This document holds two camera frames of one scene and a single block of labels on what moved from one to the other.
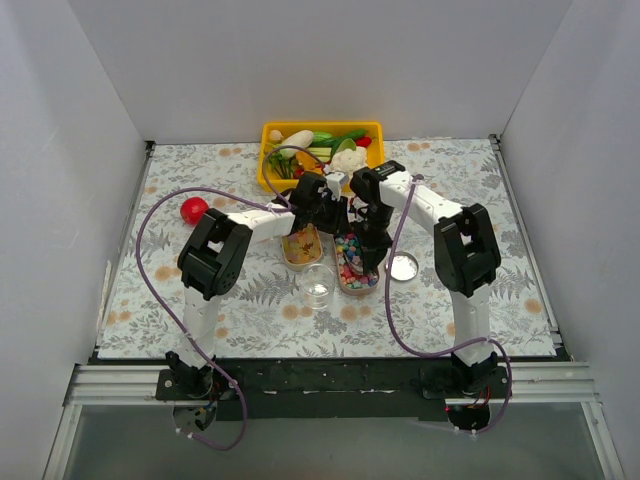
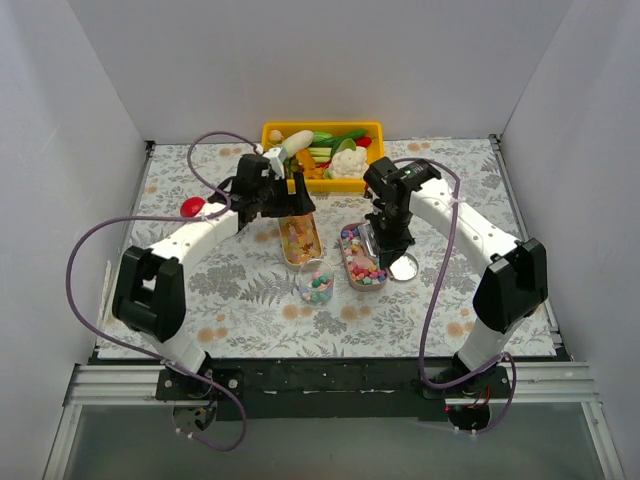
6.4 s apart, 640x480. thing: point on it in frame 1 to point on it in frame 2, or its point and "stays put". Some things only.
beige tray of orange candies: [303, 248] stays put
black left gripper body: [338, 218] to [293, 201]
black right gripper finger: [383, 243] to [402, 242]
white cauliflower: [348, 160] stays put
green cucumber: [353, 135] stays put
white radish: [303, 138] stays put
